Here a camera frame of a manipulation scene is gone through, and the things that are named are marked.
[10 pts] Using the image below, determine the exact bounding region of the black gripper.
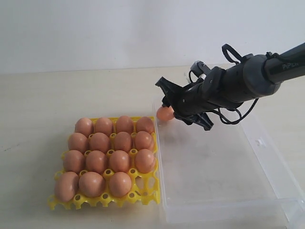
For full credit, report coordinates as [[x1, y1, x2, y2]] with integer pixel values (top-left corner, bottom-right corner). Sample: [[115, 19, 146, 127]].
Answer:
[[155, 77, 216, 131]]

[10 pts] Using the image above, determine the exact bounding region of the brown egg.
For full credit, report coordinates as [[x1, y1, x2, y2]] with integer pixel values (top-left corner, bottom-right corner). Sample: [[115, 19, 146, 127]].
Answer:
[[68, 133, 89, 153], [74, 117, 94, 137], [113, 132, 133, 152], [156, 106, 174, 122], [116, 115, 133, 134], [94, 117, 114, 136], [86, 150, 108, 174], [109, 150, 131, 173], [89, 133, 111, 153], [135, 116, 154, 134], [54, 171, 79, 202], [79, 172, 105, 198], [109, 172, 132, 198], [134, 149, 155, 174], [63, 150, 85, 174], [134, 131, 154, 151]]

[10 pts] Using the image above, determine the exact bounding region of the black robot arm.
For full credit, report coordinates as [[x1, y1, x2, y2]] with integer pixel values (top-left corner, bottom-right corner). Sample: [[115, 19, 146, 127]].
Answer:
[[155, 44, 305, 131]]

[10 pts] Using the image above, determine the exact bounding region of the yellow plastic egg tray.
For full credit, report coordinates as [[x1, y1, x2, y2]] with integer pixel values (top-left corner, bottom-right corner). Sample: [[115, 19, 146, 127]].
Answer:
[[48, 117, 160, 209]]

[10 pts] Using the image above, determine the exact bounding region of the clear plastic container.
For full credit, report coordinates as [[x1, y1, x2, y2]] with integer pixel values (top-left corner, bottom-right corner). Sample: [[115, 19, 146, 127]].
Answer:
[[157, 94, 305, 229]]

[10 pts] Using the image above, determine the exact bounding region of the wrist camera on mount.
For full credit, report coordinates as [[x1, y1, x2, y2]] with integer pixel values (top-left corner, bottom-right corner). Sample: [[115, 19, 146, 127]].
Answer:
[[188, 61, 211, 83]]

